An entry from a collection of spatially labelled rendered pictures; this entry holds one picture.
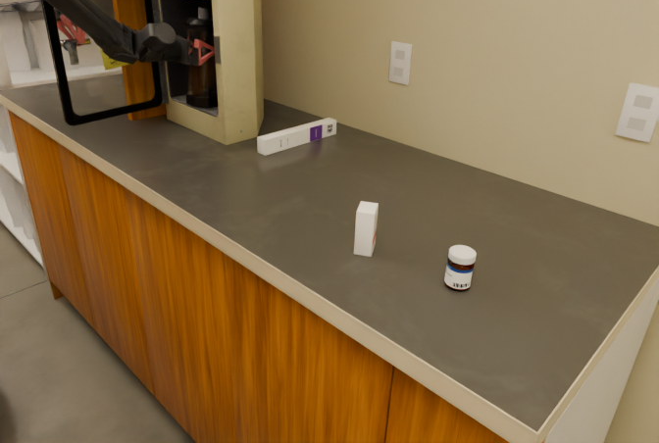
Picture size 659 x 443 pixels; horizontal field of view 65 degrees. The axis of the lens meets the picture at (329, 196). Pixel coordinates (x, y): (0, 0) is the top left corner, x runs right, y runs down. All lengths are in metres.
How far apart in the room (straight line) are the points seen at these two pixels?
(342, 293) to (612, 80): 0.76
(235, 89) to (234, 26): 0.16
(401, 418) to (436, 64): 0.93
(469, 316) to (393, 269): 0.16
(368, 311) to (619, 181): 0.72
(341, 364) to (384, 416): 0.11
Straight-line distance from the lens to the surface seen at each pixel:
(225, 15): 1.41
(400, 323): 0.81
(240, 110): 1.48
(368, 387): 0.92
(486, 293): 0.91
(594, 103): 1.30
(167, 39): 1.39
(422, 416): 0.87
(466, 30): 1.41
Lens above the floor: 1.45
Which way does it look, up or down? 26 degrees down
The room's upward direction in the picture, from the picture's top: 2 degrees clockwise
